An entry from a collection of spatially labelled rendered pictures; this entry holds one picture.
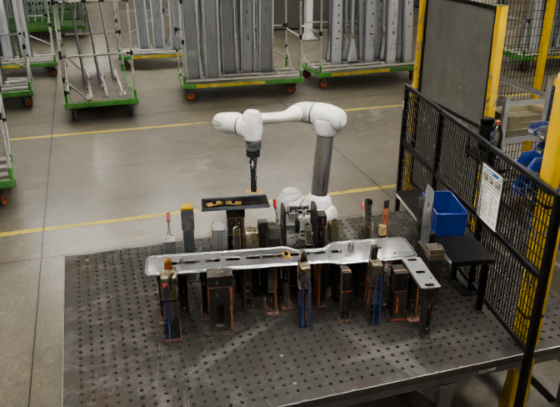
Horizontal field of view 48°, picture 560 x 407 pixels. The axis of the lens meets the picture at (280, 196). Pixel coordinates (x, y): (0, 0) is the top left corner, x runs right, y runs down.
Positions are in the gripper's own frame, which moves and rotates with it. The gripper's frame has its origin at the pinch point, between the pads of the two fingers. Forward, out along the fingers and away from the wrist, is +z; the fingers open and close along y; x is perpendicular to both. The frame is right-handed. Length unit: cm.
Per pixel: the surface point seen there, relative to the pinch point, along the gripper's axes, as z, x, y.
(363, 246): 25, 59, 21
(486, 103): -2, 166, -167
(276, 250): 25.3, 13.5, 27.4
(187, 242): 30.1, -35.8, 11.3
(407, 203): 22, 89, -29
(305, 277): 26, 29, 52
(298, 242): 28.7, 24.9, 11.2
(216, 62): 70, -115, -655
